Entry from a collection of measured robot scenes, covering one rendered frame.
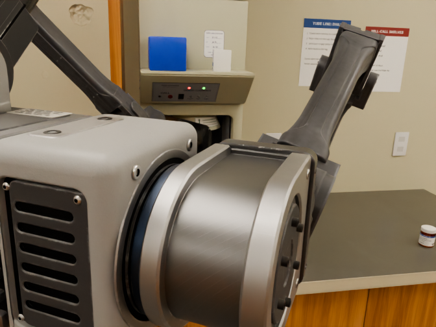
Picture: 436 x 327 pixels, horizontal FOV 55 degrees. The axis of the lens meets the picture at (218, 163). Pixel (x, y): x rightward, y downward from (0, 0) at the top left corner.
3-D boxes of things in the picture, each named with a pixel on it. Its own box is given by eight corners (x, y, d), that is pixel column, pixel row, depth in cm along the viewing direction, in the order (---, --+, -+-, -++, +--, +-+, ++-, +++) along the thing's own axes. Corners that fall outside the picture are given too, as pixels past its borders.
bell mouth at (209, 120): (166, 121, 147) (166, 105, 146) (215, 121, 151) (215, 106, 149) (170, 131, 131) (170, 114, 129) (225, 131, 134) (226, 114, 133)
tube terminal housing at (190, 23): (140, 213, 162) (136, 2, 140) (222, 209, 168) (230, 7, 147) (142, 243, 138) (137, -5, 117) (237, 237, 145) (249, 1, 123)
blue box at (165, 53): (148, 68, 122) (147, 36, 120) (181, 69, 124) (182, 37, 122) (149, 71, 113) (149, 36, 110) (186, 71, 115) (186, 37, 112)
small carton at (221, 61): (212, 70, 124) (212, 49, 122) (229, 71, 124) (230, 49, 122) (213, 71, 119) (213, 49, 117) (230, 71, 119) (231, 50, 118)
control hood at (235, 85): (139, 102, 125) (139, 67, 122) (243, 102, 131) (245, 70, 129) (140, 108, 114) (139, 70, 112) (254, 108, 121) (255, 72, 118)
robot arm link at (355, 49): (341, 4, 72) (399, 23, 70) (320, 70, 82) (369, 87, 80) (231, 172, 44) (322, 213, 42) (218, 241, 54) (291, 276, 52)
